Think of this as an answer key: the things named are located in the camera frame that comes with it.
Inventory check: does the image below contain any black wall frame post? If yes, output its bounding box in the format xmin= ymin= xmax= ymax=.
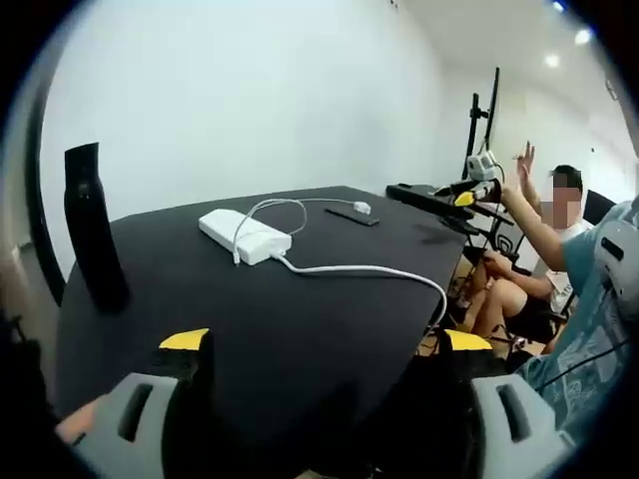
xmin=24 ymin=74 xmax=69 ymax=308

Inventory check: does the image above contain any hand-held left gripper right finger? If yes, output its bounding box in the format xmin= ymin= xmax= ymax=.
xmin=438 ymin=327 xmax=578 ymax=479

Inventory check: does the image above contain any white charging cable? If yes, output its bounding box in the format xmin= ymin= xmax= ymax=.
xmin=232 ymin=198 xmax=356 ymax=266

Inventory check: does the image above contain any white chest device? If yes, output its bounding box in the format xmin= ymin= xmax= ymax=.
xmin=593 ymin=219 xmax=631 ymax=295

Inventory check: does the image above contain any black tripod stand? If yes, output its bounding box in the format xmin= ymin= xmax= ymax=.
xmin=466 ymin=67 xmax=501 ymax=176

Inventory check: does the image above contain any white power strip cord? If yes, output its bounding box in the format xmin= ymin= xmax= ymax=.
xmin=272 ymin=251 xmax=449 ymax=330

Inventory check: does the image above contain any black phone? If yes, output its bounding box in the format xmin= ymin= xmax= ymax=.
xmin=322 ymin=208 xmax=381 ymax=229

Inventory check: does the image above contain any white power strip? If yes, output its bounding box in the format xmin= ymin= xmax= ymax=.
xmin=198 ymin=209 xmax=294 ymax=266

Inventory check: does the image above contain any person's right hand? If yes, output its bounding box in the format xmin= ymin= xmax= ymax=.
xmin=513 ymin=141 xmax=538 ymax=202

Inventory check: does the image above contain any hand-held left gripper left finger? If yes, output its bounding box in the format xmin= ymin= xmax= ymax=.
xmin=74 ymin=327 xmax=216 ymax=479

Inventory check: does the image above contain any black side table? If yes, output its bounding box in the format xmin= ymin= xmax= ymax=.
xmin=385 ymin=183 xmax=480 ymax=236

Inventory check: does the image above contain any person's left hand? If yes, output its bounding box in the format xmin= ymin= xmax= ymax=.
xmin=55 ymin=396 xmax=104 ymax=445

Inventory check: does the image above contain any black chair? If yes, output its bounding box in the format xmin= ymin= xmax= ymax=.
xmin=584 ymin=189 xmax=618 ymax=229

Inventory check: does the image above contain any black tall bottle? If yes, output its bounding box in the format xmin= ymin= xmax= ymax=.
xmin=63 ymin=142 xmax=132 ymax=311

